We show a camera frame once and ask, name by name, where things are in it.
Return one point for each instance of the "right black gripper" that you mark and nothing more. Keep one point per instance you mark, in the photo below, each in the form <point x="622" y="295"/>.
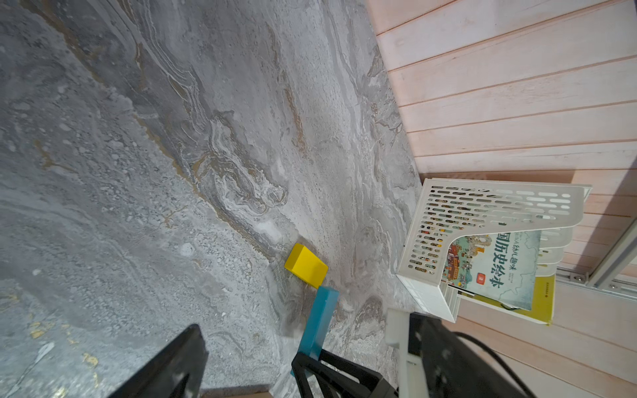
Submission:
<point x="436" y="362"/>

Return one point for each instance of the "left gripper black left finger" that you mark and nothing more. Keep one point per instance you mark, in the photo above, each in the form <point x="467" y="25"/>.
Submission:
<point x="176" y="371"/>

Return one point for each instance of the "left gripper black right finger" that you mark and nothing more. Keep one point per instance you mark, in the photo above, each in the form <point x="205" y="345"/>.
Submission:
<point x="339" y="377"/>

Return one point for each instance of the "teal block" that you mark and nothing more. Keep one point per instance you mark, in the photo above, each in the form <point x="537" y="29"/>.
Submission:
<point x="317" y="326"/>

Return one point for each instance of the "short yellow block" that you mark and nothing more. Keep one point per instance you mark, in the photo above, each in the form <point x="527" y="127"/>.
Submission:
<point x="306" y="266"/>

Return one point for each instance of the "yellow book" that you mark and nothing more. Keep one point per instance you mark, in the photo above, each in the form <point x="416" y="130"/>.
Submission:
<point x="543" y="302"/>

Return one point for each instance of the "illustrated children's book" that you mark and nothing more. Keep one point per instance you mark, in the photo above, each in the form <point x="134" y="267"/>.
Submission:
<point x="501" y="267"/>

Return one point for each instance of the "white file organizer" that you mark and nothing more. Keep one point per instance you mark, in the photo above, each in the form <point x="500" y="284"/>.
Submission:
<point x="452" y="208"/>

